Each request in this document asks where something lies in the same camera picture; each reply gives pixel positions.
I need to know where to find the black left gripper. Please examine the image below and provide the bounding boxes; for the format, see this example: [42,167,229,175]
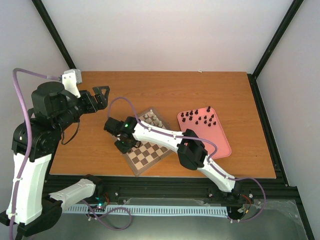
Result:
[56,85,111,131]

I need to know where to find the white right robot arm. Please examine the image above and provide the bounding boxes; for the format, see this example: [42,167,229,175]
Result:
[104,116,240,195]

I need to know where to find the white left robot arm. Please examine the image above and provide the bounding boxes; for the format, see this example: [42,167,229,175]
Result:
[0,81,110,240]

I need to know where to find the wooden chess board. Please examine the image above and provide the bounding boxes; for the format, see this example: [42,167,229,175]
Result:
[121,107,173,177]

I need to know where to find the white chess pieces row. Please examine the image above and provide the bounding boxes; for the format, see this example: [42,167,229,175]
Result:
[143,109,166,129]

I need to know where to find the pink plastic tray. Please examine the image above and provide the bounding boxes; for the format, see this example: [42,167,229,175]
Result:
[177,106,232,159]

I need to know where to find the black aluminium frame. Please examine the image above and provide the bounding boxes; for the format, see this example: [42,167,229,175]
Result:
[43,0,314,239]

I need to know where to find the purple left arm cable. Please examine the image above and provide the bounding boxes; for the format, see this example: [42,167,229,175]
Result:
[8,67,133,240]

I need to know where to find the light blue cable duct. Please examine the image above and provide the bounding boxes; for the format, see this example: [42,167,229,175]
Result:
[64,204,228,218]

